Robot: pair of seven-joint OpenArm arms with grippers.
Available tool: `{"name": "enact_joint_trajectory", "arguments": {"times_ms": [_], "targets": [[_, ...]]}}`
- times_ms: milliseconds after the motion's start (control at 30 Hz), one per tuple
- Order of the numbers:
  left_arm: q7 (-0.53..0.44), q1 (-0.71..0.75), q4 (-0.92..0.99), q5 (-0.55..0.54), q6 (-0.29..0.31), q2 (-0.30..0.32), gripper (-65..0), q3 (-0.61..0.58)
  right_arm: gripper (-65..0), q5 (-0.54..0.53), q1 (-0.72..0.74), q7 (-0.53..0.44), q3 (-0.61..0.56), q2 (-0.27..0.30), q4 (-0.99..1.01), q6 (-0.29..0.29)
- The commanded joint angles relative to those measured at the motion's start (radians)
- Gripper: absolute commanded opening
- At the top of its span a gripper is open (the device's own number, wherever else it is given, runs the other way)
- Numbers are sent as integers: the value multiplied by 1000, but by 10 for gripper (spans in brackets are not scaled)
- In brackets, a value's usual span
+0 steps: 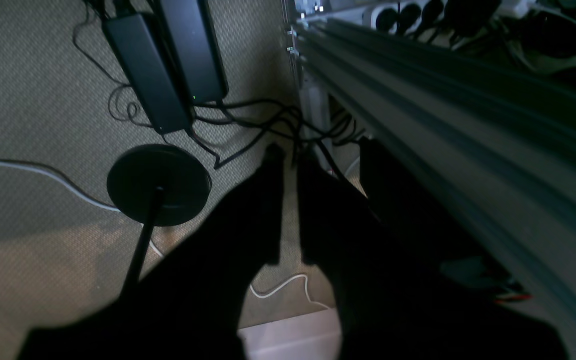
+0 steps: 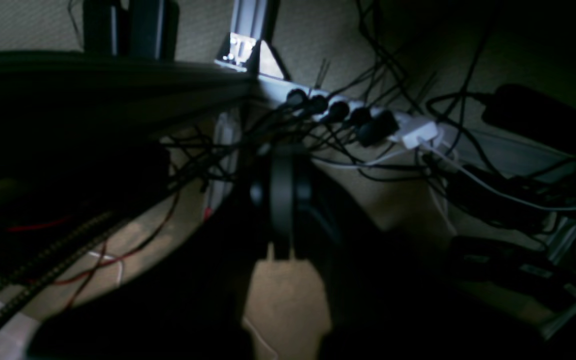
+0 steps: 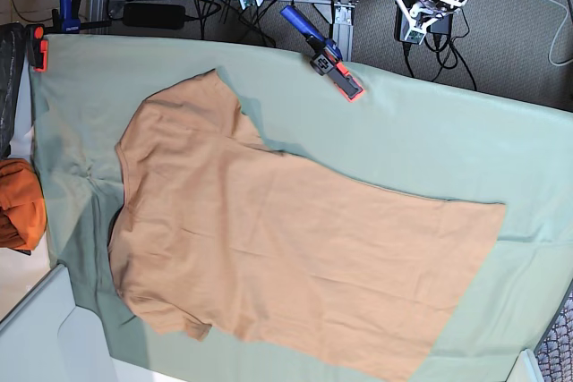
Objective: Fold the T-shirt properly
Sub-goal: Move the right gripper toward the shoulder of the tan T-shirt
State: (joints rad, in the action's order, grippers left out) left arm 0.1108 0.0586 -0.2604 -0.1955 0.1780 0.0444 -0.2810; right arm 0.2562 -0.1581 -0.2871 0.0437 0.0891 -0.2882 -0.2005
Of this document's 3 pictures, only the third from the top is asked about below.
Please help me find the tan T-shirt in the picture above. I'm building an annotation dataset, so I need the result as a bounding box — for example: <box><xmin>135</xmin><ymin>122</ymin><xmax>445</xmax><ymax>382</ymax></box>
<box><xmin>108</xmin><ymin>72</ymin><xmax>506</xmax><ymax>381</ymax></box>

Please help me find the blue orange clamp centre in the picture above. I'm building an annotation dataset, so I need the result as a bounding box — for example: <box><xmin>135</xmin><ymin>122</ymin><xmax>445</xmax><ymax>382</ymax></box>
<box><xmin>280</xmin><ymin>4</ymin><xmax>364</xmax><ymax>102</ymax></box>

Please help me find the light green table cloth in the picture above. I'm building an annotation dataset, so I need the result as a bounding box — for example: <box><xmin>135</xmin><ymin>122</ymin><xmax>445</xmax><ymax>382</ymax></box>
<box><xmin>30</xmin><ymin>35</ymin><xmax>572</xmax><ymax>381</ymax></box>

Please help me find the black power brick left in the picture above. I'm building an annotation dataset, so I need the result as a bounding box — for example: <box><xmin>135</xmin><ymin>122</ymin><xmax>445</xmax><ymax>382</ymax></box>
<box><xmin>122</xmin><ymin>3</ymin><xmax>186</xmax><ymax>30</ymax></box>

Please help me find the blue clamp at corner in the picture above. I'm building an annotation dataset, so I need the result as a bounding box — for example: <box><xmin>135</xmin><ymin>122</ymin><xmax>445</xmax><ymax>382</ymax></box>
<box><xmin>26</xmin><ymin>0</ymin><xmax>112</xmax><ymax>72</ymax></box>

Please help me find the orange folded cloth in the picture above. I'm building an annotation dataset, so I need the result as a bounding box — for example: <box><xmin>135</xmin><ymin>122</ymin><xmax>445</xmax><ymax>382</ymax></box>
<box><xmin>1</xmin><ymin>158</ymin><xmax>47</xmax><ymax>253</ymax></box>

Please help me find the white plastic bin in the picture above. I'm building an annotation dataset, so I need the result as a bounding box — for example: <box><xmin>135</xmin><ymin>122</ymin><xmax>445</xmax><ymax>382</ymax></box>
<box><xmin>1</xmin><ymin>265</ymin><xmax>117</xmax><ymax>382</ymax></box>

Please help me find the aluminium frame post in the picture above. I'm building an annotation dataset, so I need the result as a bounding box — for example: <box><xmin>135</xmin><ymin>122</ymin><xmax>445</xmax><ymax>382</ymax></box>
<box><xmin>314</xmin><ymin>0</ymin><xmax>359</xmax><ymax>62</ymax></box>

